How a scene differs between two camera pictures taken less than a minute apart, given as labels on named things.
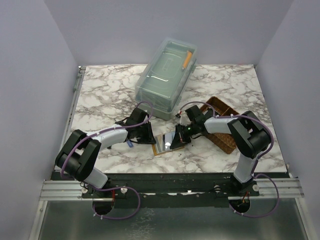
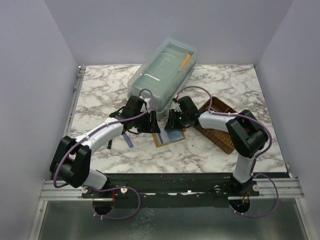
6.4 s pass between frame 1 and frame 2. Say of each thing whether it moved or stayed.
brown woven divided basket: stayed
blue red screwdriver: stayed
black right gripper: moved
